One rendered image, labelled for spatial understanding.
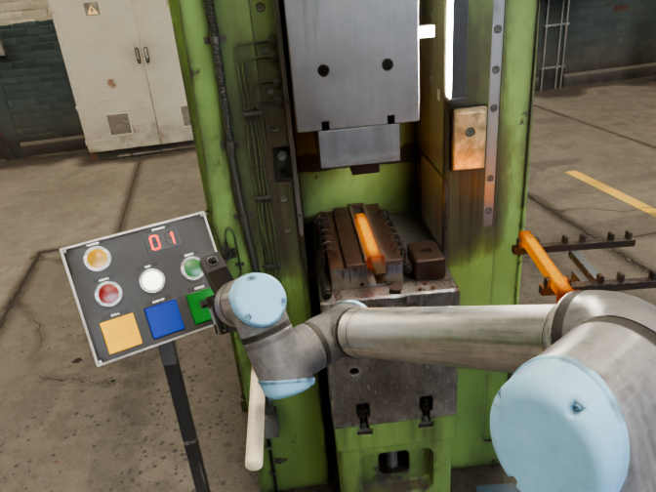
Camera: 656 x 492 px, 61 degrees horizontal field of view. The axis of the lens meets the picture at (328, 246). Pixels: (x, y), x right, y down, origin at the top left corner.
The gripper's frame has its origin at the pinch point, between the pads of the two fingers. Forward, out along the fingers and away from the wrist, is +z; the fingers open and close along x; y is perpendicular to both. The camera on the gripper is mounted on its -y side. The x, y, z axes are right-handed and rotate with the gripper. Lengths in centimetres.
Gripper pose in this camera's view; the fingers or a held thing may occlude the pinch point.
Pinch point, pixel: (213, 299)
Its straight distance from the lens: 128.9
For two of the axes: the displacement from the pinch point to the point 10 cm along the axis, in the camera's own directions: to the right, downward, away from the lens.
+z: -3.9, 1.5, 9.1
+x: 8.7, -2.8, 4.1
